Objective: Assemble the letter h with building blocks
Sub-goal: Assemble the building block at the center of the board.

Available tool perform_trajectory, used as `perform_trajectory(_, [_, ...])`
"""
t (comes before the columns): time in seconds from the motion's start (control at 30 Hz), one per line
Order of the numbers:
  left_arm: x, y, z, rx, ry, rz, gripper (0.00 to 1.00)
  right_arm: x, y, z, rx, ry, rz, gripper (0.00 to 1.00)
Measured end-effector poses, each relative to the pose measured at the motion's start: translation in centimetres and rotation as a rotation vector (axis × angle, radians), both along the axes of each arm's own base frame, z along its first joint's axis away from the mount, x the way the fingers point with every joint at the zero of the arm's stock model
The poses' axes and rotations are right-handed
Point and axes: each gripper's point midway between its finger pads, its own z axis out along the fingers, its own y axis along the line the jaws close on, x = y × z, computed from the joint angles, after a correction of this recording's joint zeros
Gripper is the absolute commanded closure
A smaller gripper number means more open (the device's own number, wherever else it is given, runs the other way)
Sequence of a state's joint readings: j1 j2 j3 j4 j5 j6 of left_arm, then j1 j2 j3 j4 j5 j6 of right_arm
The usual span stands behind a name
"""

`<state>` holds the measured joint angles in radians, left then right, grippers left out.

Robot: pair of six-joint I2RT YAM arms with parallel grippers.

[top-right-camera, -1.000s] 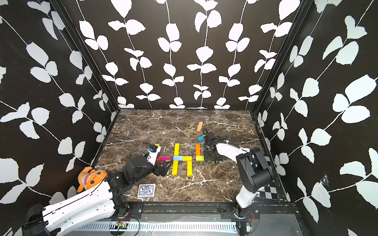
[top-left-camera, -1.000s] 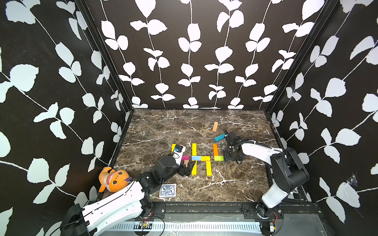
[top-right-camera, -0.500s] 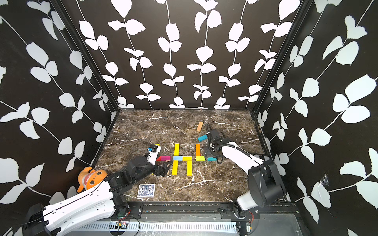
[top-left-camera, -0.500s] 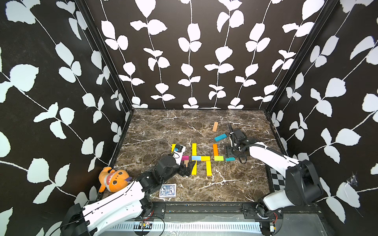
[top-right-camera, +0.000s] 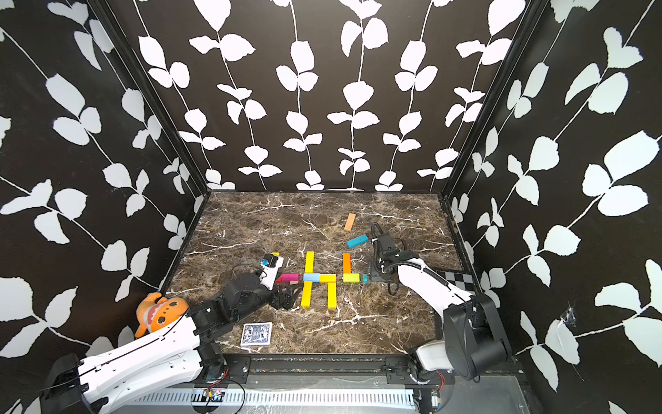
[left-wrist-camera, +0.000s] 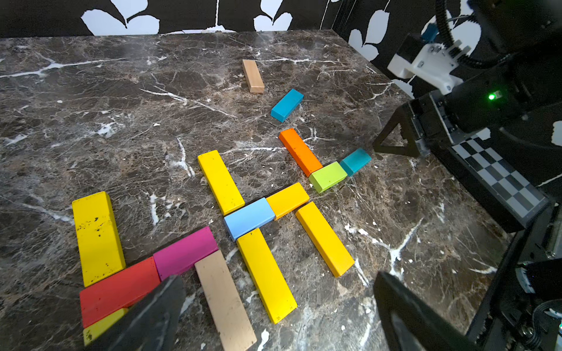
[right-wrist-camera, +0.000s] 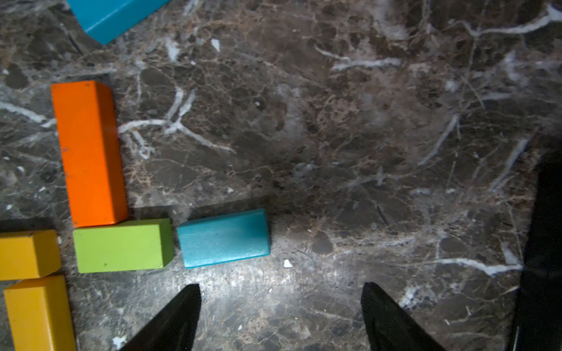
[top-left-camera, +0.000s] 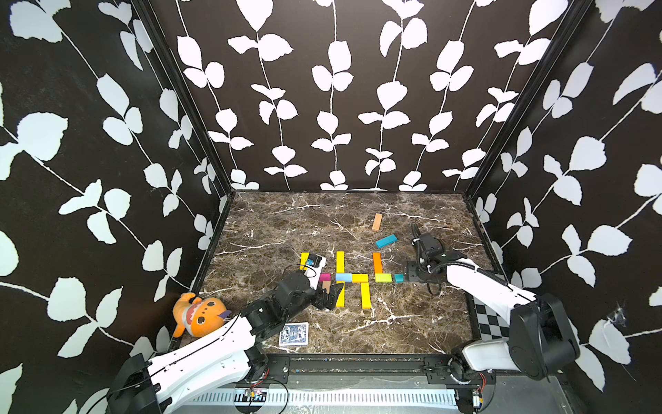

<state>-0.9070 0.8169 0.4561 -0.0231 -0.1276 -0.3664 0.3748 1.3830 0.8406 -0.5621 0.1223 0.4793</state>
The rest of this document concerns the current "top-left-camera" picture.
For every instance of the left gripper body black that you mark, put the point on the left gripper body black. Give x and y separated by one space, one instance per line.
321 302

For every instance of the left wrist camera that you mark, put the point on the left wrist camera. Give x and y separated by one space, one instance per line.
314 269

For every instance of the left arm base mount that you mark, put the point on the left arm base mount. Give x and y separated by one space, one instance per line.
268 367

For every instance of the lime green short block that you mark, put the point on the lime green short block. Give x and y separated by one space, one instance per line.
383 278

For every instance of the yellow long block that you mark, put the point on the yellow long block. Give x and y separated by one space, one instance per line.
304 260

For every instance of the amber long block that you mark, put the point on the amber long block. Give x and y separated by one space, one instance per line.
365 296

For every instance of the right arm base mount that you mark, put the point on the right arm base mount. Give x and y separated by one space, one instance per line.
451 371

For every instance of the orange plush toy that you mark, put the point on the orange plush toy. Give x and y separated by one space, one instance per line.
198 317

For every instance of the cyan long block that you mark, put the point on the cyan long block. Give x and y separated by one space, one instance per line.
386 241

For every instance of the orange long block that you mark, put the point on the orange long block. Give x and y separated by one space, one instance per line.
377 263

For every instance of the light blue short block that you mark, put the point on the light blue short block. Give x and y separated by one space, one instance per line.
344 278

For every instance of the amber short block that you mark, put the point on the amber short block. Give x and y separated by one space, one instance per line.
360 278

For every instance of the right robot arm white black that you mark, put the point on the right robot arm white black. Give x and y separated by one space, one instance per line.
540 339

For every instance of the black white checkerboard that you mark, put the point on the black white checkerboard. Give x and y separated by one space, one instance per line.
491 326

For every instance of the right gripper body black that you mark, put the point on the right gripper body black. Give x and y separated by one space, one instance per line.
417 271

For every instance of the natural wood long block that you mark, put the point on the natural wood long block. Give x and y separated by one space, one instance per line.
377 221

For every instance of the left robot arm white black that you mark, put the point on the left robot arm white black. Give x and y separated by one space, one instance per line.
231 353

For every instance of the white perforated rail strip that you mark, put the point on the white perforated rail strip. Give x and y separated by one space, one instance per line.
278 397

